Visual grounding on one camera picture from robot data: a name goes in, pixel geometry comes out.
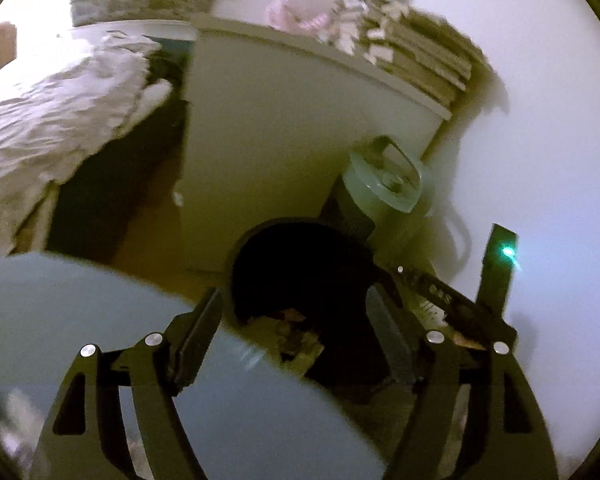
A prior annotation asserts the black round trash bin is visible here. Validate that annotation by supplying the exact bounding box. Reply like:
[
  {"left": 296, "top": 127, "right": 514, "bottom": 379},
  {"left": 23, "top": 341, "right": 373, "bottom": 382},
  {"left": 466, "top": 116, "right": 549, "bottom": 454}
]
[{"left": 227, "top": 218, "right": 402, "bottom": 404}]

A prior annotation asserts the white power strip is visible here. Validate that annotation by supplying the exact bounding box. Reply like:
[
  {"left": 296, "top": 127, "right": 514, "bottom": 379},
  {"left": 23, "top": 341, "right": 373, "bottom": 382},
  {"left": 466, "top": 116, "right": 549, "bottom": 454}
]
[{"left": 414, "top": 294, "right": 448, "bottom": 330}]

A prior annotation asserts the stack of books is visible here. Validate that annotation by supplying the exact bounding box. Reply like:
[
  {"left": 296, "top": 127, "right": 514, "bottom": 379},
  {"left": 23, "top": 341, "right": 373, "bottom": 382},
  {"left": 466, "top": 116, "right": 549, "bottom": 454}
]
[{"left": 329, "top": 0, "right": 487, "bottom": 106}]

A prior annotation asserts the white cabinet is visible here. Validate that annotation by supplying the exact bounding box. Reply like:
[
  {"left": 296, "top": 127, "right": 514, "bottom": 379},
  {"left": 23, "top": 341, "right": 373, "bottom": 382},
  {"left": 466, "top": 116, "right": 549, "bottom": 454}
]
[{"left": 176, "top": 14, "right": 451, "bottom": 272}]

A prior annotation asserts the bed with crumpled blanket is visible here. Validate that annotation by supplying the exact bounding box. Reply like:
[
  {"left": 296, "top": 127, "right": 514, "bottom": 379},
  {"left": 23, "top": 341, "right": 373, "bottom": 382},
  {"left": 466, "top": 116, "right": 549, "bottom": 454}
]
[{"left": 0, "top": 32, "right": 161, "bottom": 258}]

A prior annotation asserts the white pillow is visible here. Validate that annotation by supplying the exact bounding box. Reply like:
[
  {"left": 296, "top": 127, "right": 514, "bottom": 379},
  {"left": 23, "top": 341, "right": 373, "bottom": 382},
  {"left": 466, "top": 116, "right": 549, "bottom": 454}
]
[{"left": 125, "top": 78, "right": 173, "bottom": 128}]

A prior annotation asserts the pink plush toy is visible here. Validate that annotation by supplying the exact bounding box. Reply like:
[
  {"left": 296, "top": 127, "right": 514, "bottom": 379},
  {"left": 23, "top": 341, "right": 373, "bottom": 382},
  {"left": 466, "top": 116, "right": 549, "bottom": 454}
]
[{"left": 264, "top": 0, "right": 332, "bottom": 37}]

